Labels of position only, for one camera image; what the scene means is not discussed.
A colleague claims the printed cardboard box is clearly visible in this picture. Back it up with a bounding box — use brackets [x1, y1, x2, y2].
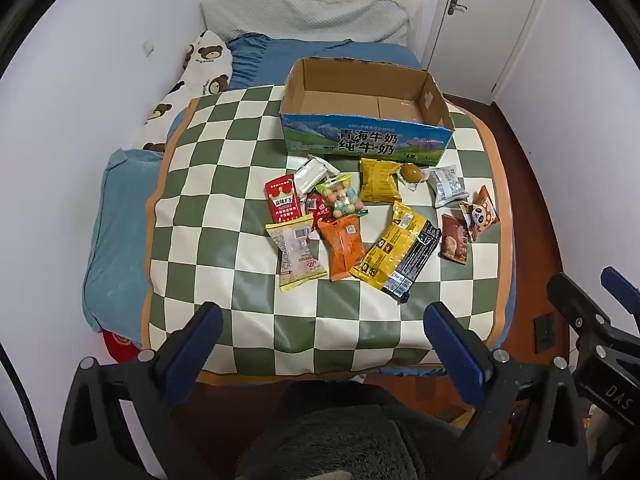
[279, 57, 455, 167]

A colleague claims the grey fleece clothing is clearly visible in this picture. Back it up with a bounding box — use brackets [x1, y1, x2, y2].
[235, 385, 471, 480]

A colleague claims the green white checkered mat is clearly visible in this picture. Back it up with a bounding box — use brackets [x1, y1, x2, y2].
[141, 82, 516, 378]

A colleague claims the brown snack packet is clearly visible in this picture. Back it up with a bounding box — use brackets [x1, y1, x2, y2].
[440, 213, 473, 266]

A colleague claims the red round object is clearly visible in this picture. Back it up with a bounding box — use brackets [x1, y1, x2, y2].
[101, 329, 143, 363]

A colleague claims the white quilted pillow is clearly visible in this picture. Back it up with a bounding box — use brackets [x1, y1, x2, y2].
[200, 0, 423, 48]

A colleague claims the black snack packet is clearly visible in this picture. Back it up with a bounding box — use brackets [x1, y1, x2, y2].
[382, 220, 442, 303]

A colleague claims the orange panda snack packet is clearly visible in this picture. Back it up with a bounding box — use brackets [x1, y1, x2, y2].
[459, 185, 501, 242]

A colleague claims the packaged brown egg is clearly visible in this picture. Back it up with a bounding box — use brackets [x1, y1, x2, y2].
[396, 161, 430, 193]

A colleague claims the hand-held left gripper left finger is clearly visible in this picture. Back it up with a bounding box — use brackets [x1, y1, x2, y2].
[56, 301, 226, 480]

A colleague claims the blue plush blanket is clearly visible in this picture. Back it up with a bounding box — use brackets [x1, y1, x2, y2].
[82, 149, 166, 333]

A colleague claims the red snack packet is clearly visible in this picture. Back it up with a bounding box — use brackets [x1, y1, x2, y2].
[264, 174, 307, 221]

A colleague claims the dark floor outlet plate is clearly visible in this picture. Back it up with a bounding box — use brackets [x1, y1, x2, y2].
[534, 312, 556, 353]

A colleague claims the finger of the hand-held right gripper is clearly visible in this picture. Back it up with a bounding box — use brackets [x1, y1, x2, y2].
[600, 266, 640, 320]
[547, 274, 615, 347]

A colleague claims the grey snack packet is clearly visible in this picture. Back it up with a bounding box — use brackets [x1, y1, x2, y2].
[426, 164, 471, 209]

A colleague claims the small red candy wrapper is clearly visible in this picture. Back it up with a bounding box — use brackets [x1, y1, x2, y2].
[304, 192, 332, 235]

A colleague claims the clear yellow-edged snack packet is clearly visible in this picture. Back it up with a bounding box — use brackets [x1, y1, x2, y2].
[265, 214, 328, 293]

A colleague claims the black cable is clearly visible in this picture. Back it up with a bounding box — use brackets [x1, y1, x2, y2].
[0, 350, 56, 480]

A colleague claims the white door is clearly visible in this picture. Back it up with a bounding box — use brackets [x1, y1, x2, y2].
[425, 0, 548, 96]

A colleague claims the white silver snack packet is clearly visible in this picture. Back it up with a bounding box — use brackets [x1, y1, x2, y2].
[293, 154, 341, 192]

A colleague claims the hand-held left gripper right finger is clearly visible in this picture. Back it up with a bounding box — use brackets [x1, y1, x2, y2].
[422, 301, 593, 480]

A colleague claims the blue ruffled bed sheet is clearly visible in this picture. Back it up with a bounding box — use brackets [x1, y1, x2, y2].
[225, 32, 423, 92]

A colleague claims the clear colourful candy bag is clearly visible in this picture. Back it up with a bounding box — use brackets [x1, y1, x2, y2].
[314, 174, 370, 221]

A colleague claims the bear print pillow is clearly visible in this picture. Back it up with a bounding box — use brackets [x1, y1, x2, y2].
[131, 30, 233, 153]

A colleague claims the large yellow snack packet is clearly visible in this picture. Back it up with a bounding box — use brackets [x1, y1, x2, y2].
[349, 201, 432, 291]

